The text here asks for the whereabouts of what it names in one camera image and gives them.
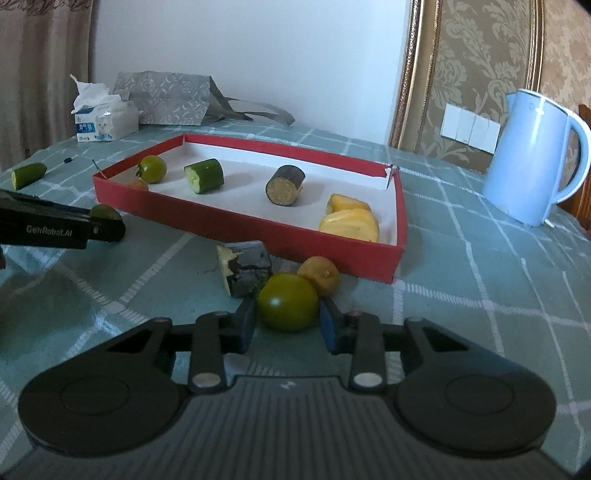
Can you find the red cardboard tray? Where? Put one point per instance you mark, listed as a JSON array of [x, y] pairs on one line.
[[244, 184]]

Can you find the yellow fruit chunk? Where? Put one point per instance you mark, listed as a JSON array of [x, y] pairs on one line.
[[345, 203], [351, 226]]

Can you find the tissue pack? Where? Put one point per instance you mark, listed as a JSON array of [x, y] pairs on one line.
[[106, 122]]

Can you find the dark eggplant piece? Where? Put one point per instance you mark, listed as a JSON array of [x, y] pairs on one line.
[[285, 185], [244, 268]]

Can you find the blue electric kettle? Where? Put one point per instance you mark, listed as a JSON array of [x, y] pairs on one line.
[[526, 161]]

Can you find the grey patterned paper bag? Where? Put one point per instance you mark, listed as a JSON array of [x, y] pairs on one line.
[[161, 97]]

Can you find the cucumber piece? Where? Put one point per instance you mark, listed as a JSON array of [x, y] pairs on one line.
[[205, 176], [28, 175]]

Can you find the small orange citrus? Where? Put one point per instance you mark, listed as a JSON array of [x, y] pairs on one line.
[[321, 273]]

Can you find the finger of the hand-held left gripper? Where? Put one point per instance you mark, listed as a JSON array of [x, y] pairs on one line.
[[110, 228]]

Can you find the gold wall moulding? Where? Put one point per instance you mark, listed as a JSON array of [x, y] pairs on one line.
[[411, 69]]

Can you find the thin metal pin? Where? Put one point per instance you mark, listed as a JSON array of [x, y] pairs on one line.
[[98, 168]]

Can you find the large green tomato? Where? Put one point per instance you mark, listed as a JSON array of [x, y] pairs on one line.
[[288, 302]]

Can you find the green checked tablecloth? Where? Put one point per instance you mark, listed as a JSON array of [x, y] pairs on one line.
[[461, 277]]

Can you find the wooden headboard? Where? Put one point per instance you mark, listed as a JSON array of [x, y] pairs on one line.
[[586, 203]]

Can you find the small green fruit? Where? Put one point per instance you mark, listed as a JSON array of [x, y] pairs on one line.
[[105, 212]]

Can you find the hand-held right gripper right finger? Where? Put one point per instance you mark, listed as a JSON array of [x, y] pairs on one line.
[[330, 328]]

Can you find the beige curtain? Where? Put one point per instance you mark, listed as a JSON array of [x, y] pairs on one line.
[[41, 69]]

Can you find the white wall switch panel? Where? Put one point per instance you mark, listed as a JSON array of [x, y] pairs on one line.
[[468, 127]]

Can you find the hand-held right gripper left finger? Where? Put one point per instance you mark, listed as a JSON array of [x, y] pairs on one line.
[[244, 325]]

